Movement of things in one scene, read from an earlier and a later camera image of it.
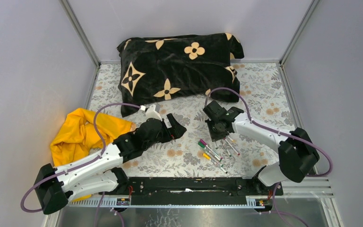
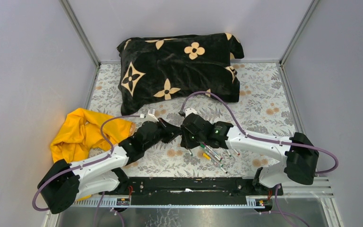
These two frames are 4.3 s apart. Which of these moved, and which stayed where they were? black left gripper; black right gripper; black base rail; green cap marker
Moved: black right gripper
Stayed: black base rail; green cap marker; black left gripper
